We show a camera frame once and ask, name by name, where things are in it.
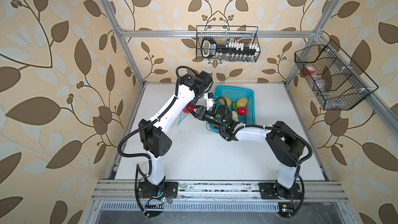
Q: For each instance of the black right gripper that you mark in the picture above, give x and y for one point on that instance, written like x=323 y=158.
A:
x=201 y=112

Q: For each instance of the clear zip top bag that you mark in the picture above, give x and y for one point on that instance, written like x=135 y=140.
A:
x=182 y=116

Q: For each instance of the white toy radish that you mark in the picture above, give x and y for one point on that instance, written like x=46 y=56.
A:
x=235 y=116

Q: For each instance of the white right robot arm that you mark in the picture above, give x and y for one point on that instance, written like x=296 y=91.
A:
x=290 y=149

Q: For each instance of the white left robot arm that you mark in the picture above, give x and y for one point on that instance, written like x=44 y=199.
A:
x=153 y=132

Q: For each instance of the yellow toy lemon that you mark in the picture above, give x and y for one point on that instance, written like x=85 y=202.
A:
x=229 y=102

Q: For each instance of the teal plastic basket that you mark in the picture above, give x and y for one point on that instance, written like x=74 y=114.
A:
x=234 y=94

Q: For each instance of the black tool in basket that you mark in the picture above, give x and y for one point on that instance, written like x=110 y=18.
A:
x=208 y=47

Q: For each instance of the yellow toy potato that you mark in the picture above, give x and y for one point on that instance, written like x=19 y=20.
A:
x=242 y=102

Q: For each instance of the red toy apple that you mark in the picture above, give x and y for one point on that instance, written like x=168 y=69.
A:
x=242 y=111

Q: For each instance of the red capped clear bottle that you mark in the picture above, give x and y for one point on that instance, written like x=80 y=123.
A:
x=311 y=72

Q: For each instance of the back black wire basket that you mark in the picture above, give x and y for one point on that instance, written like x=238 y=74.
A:
x=234 y=43

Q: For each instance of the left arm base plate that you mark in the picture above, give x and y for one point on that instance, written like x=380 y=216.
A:
x=165 y=189

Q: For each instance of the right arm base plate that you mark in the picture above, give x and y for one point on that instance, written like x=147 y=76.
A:
x=271 y=191

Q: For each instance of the side black wire basket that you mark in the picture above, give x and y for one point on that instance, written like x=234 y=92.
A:
x=345 y=82

